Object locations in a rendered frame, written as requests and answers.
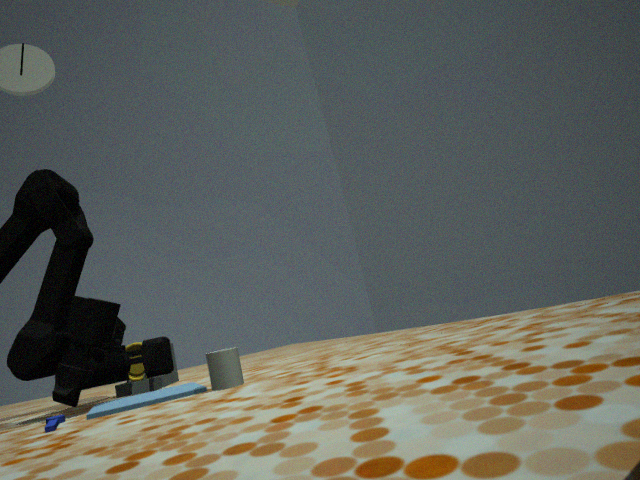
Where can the grey dish rack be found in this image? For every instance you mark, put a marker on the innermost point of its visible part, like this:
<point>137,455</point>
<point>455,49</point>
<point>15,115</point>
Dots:
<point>150,384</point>

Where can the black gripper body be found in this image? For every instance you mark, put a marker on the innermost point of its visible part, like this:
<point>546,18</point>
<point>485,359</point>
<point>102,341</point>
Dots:
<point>156,358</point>

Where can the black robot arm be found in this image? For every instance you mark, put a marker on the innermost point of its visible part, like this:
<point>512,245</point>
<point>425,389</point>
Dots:
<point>63,334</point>

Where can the yellow plate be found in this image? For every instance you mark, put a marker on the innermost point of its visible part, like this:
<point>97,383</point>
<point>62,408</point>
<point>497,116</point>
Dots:
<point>137,370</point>

